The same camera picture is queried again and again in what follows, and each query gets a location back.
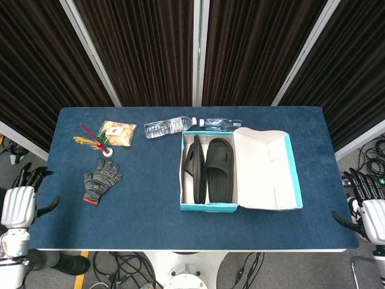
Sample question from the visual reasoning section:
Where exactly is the light blue cardboard shoe box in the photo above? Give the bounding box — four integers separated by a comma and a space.
179, 126, 304, 213

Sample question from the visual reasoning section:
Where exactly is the blue felt table cover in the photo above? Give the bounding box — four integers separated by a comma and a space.
31, 105, 360, 250

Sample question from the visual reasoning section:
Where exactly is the grey knitted work glove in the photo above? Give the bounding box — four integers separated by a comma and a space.
82, 158, 124, 206

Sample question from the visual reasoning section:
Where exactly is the black bystander shoe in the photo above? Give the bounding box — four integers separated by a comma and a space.
28, 249, 91, 276

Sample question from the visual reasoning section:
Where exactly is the colourful feather shuttlecock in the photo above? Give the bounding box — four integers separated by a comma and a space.
73, 122, 115, 158

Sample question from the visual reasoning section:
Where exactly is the clear bag of beige snacks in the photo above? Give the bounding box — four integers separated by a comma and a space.
96, 120, 138, 148

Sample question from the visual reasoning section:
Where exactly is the clear plastic water bottle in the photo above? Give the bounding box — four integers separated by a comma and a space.
143, 116, 199, 140

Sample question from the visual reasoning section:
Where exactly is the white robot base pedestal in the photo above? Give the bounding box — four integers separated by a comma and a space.
144, 251, 232, 289

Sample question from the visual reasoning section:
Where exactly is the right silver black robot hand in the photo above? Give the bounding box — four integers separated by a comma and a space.
331, 168, 385, 244

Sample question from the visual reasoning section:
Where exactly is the metal chair leg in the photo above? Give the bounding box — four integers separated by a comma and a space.
351, 255, 380, 289

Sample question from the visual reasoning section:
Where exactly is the black floor cable tangle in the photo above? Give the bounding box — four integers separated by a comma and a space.
231, 251, 265, 289
90, 251, 163, 289
0, 135, 31, 165
357, 135, 385, 174

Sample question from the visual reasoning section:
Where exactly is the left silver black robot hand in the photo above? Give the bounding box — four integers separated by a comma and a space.
1, 162, 61, 229

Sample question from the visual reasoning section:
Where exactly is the dark partition screen white frame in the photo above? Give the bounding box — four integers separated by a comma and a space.
270, 0, 385, 162
192, 0, 342, 108
60, 0, 205, 108
0, 0, 123, 162

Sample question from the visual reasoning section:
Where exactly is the white and black sneaker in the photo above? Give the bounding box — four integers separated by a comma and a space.
345, 197, 366, 238

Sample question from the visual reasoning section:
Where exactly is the black slide sandal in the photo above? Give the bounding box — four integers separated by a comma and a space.
203, 137, 235, 204
181, 134, 207, 205

